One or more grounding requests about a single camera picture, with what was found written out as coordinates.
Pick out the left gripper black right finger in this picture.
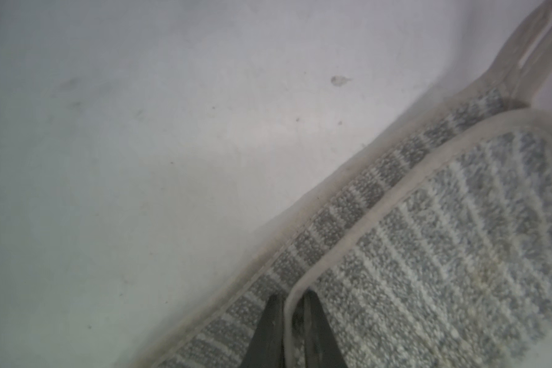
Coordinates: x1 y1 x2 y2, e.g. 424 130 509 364
302 290 348 368

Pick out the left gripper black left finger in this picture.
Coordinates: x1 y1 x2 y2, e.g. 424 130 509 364
239 294 285 368

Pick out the grey striped square dishcloth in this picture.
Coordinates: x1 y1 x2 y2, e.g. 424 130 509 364
131 1 552 367

